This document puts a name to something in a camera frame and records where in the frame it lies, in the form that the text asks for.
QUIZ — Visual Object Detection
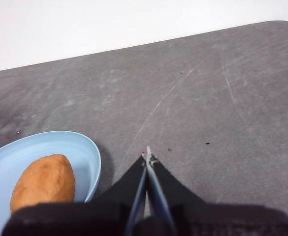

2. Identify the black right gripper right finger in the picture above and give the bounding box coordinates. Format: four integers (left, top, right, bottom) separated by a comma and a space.
146, 147, 288, 236

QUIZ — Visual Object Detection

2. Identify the blue round plate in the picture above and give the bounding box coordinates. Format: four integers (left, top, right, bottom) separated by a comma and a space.
0, 130, 102, 222

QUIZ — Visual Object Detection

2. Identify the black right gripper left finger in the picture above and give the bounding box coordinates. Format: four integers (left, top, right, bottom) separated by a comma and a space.
2, 152, 149, 236

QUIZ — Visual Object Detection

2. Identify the brown potato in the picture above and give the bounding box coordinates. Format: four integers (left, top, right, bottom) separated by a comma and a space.
10, 153, 76, 215

